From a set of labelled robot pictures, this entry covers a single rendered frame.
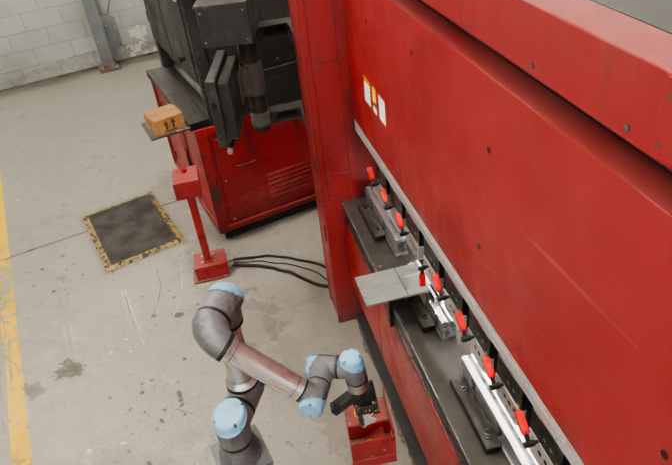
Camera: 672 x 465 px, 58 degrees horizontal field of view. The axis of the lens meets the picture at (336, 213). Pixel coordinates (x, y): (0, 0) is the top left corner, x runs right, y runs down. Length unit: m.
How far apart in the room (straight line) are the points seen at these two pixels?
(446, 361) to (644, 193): 1.43
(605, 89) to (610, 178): 0.16
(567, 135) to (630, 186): 0.19
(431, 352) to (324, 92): 1.31
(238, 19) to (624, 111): 2.14
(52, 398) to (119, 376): 0.38
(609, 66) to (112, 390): 3.27
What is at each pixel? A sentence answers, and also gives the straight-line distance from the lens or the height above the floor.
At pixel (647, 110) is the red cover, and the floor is 2.23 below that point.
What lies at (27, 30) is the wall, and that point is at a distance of 8.69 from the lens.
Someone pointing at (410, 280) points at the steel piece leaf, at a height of 1.00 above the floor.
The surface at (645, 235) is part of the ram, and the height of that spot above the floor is 2.02.
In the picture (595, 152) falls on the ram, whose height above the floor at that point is 2.08.
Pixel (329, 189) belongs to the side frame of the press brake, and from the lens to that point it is 3.18.
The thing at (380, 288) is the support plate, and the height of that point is 1.00.
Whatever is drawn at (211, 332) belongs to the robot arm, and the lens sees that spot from 1.86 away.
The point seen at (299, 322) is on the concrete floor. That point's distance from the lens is 3.83.
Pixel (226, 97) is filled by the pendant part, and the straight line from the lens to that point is 3.07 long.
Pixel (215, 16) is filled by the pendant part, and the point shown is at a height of 1.89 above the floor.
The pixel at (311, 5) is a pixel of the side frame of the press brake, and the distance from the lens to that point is 2.80.
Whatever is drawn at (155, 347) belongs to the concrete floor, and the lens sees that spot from 3.95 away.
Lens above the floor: 2.66
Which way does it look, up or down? 34 degrees down
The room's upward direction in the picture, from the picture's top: 7 degrees counter-clockwise
